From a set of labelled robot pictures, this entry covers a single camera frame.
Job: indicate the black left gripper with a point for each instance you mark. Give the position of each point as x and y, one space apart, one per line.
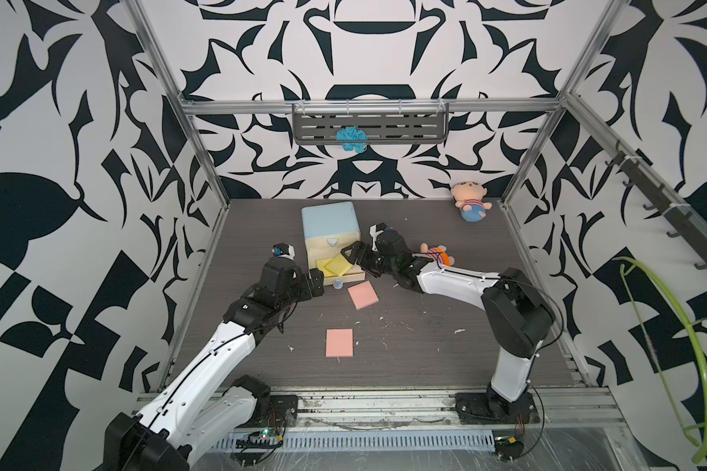
316 281

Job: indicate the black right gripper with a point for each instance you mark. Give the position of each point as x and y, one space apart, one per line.
361 257

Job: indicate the pink sticky note pad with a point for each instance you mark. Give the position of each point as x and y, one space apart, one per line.
339 343
363 295

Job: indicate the yellow sticky note pad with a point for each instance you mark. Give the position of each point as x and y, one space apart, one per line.
320 264
339 265

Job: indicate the pale blue drawer box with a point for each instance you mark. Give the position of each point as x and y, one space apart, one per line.
327 229

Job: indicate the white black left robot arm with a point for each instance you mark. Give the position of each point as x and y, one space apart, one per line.
176 429

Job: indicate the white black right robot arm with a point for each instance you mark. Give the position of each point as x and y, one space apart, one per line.
519 316

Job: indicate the plush pig doll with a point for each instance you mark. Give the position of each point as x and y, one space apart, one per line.
437 253

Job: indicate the plush boy doll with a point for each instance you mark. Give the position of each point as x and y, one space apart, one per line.
469 199

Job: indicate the teal crumpled object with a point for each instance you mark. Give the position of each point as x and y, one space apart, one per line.
352 139

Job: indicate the small circuit board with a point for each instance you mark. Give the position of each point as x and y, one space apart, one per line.
264 439

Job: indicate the small black connector box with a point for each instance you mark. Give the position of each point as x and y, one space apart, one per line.
509 448

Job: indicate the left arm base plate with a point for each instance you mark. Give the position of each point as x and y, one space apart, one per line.
278 410

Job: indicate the grey wall shelf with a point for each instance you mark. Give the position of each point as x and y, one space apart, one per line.
384 123

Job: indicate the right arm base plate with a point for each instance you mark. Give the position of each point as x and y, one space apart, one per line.
491 408

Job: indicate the white slotted cable duct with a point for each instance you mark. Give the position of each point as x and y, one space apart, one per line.
406 440

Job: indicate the black hook rail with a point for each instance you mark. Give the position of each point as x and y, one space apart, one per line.
685 220

